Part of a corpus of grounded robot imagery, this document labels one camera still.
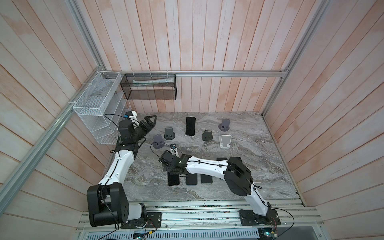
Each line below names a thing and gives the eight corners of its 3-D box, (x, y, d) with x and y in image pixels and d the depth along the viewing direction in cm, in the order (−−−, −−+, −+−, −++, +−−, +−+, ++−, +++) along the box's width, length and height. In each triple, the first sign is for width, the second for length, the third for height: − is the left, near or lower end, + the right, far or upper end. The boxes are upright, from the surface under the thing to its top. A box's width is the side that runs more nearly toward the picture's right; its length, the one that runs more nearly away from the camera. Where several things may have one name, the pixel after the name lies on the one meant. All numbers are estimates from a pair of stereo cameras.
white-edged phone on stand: (185, 136, 109) (185, 126, 100) (185, 127, 115) (185, 116, 106) (195, 136, 109) (196, 126, 100) (195, 127, 115) (195, 116, 106)
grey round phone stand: (219, 131, 113) (220, 124, 107) (218, 125, 117) (219, 118, 111) (228, 131, 113) (230, 124, 107) (227, 125, 117) (229, 118, 111)
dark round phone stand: (165, 140, 107) (163, 134, 101) (166, 132, 111) (164, 127, 106) (174, 140, 107) (174, 134, 101) (175, 132, 111) (174, 127, 106)
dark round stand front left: (154, 148, 102) (152, 141, 95) (156, 141, 106) (153, 133, 99) (163, 148, 102) (161, 141, 95) (164, 141, 106) (162, 133, 99)
